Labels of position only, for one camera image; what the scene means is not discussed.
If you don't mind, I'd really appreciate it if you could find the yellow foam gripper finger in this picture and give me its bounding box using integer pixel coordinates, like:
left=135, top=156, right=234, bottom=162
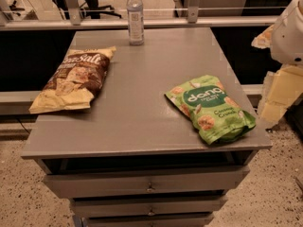
left=258, top=64, right=303, bottom=125
left=251, top=26, right=274, bottom=49

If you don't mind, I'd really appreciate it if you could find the brown sea salt chip bag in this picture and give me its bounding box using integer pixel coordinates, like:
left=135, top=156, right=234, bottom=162
left=29, top=46, right=116, bottom=114

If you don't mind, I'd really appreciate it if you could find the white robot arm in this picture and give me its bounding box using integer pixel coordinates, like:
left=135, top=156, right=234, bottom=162
left=251, top=0, right=303, bottom=129

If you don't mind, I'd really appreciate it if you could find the green coconut crunch snack bag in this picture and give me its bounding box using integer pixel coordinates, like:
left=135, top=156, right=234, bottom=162
left=165, top=75, right=256, bottom=145

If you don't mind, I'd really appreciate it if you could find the top grey drawer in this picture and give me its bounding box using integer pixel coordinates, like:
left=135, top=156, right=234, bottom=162
left=44, top=166, right=249, bottom=199

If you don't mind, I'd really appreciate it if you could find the grey drawer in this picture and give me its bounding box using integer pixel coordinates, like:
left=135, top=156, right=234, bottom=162
left=71, top=196, right=227, bottom=218
left=44, top=166, right=249, bottom=199
left=87, top=213, right=214, bottom=227

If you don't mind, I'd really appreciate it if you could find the clear plastic water bottle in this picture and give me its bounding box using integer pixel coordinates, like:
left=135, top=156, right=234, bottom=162
left=127, top=0, right=144, bottom=45

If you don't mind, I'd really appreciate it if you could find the grey drawer cabinet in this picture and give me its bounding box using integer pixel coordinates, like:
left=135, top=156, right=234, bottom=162
left=20, top=27, right=273, bottom=227

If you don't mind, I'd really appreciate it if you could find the middle grey drawer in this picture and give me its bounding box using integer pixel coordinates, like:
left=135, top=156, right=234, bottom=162
left=71, top=196, right=227, bottom=218

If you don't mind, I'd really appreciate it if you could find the bottom grey drawer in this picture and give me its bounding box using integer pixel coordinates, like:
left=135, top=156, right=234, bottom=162
left=87, top=213, right=214, bottom=227

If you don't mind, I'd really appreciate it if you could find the metal railing frame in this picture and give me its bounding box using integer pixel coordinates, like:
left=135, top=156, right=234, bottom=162
left=0, top=0, right=292, bottom=31

